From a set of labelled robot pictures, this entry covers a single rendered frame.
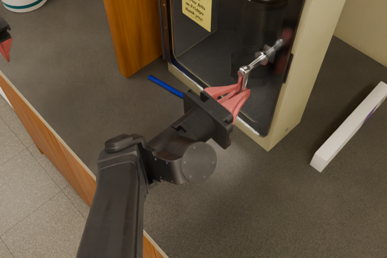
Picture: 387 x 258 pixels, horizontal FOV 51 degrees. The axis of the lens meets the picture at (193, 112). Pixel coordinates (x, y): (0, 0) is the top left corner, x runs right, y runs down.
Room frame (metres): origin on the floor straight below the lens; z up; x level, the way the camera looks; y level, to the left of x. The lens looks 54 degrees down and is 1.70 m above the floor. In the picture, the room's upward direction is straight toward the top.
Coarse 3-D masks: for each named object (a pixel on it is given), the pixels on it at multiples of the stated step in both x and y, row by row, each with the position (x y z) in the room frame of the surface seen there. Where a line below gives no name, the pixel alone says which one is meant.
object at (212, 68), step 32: (224, 0) 0.53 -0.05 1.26; (256, 0) 0.49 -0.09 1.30; (288, 0) 0.45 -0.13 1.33; (192, 32) 0.59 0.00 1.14; (224, 32) 0.53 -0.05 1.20; (256, 32) 0.48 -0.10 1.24; (288, 32) 0.44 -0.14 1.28; (192, 64) 0.59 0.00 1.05; (224, 64) 0.52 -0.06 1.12; (224, 96) 0.52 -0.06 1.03; (256, 96) 0.46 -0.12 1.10; (256, 128) 0.45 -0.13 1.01
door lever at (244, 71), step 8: (256, 56) 0.47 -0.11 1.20; (264, 56) 0.46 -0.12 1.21; (248, 64) 0.45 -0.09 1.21; (256, 64) 0.45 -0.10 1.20; (264, 64) 0.46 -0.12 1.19; (240, 72) 0.43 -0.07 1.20; (248, 72) 0.43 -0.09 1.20; (240, 80) 0.43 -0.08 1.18; (248, 80) 0.43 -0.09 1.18; (240, 88) 0.43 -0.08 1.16
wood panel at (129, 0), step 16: (112, 0) 0.65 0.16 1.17; (128, 0) 0.67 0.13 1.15; (144, 0) 0.70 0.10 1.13; (112, 16) 0.65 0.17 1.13; (128, 16) 0.67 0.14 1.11; (144, 16) 0.69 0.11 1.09; (112, 32) 0.66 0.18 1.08; (128, 32) 0.66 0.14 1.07; (144, 32) 0.69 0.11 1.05; (128, 48) 0.66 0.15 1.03; (144, 48) 0.69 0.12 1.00; (160, 48) 0.72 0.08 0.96; (128, 64) 0.65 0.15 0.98; (144, 64) 0.68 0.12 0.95
